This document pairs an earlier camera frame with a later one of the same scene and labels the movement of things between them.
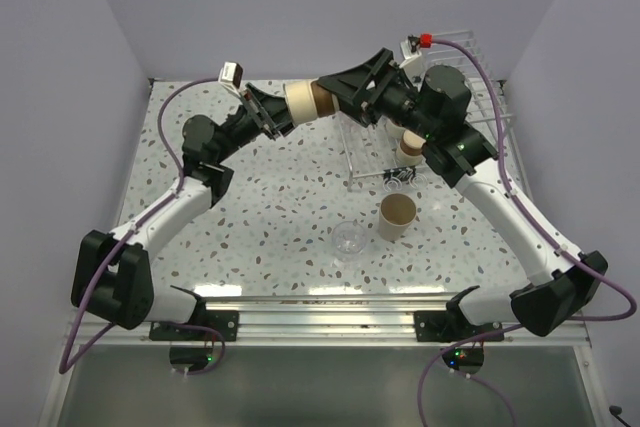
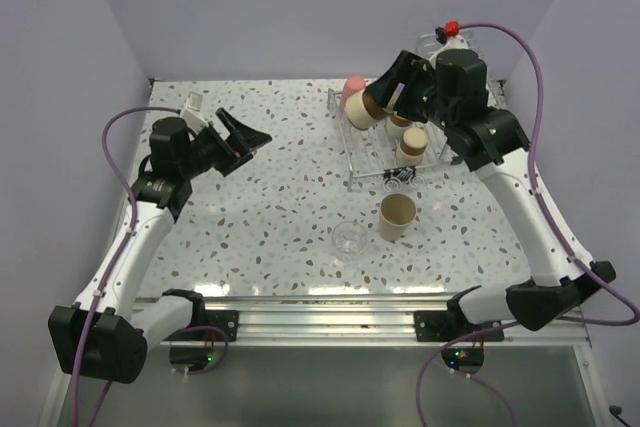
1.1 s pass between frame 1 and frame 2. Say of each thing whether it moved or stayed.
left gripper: moved
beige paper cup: stayed
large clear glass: stayed
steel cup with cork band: stayed
